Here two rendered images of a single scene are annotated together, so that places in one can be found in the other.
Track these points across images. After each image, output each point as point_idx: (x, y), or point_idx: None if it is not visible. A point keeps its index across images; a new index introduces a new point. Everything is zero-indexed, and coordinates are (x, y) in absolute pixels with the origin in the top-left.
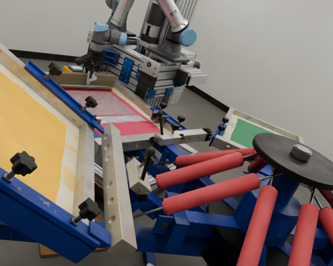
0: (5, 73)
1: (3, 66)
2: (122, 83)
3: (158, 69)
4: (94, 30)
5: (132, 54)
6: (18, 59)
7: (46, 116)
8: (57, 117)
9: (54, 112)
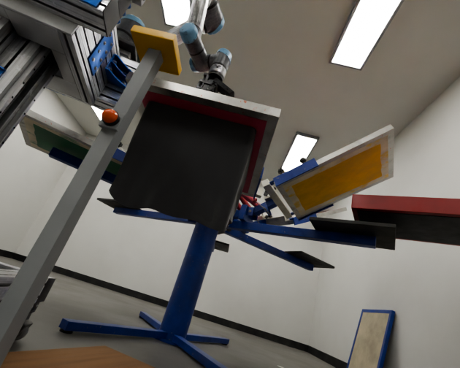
0: (324, 169)
1: (325, 165)
2: (88, 69)
3: None
4: (230, 62)
5: (116, 31)
6: (319, 159)
7: (303, 184)
8: (296, 182)
9: (297, 180)
